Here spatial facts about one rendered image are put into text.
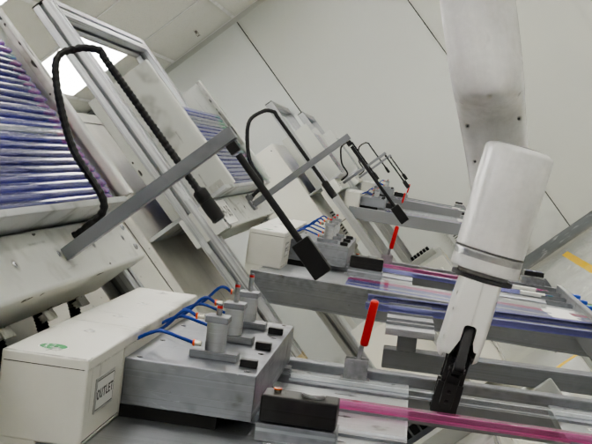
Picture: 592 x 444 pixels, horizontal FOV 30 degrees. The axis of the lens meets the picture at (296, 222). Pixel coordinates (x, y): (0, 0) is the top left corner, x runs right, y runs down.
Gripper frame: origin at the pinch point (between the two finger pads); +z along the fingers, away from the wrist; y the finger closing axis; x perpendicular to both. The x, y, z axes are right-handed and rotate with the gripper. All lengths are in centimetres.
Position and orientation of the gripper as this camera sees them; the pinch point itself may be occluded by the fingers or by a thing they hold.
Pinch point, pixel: (446, 395)
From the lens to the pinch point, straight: 138.2
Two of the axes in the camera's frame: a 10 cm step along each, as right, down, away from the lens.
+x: 9.6, 2.8, -0.9
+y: -1.1, 0.5, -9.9
